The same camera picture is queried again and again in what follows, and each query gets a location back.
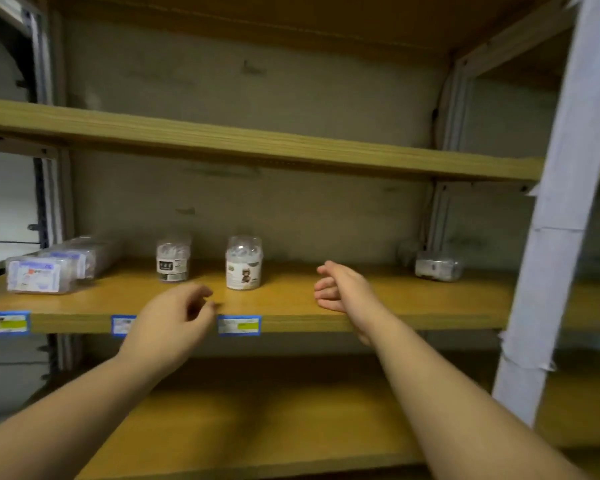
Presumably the person's left hand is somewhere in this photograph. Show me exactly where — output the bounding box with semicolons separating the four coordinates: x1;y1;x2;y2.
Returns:
117;283;216;381

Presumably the person's right hand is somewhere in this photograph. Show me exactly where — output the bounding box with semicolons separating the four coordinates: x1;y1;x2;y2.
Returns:
313;261;393;345

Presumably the clear jar cartoon label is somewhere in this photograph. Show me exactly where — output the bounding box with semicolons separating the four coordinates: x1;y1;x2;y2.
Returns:
225;235;264;291

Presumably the person's right forearm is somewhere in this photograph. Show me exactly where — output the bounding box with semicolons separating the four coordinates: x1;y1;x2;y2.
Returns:
369;314;591;480

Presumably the person's left forearm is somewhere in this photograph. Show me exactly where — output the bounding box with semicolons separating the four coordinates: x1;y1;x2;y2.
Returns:
0;352;153;480

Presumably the blue price label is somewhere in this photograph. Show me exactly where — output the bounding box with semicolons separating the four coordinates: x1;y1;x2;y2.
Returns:
111;315;137;338
217;315;263;337
0;311;31;337

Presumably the grey white shelf post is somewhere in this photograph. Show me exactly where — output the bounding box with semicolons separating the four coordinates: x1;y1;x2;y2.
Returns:
492;0;600;428

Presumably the black metal bracket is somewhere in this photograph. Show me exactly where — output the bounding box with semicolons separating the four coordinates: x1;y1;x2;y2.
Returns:
0;14;36;101

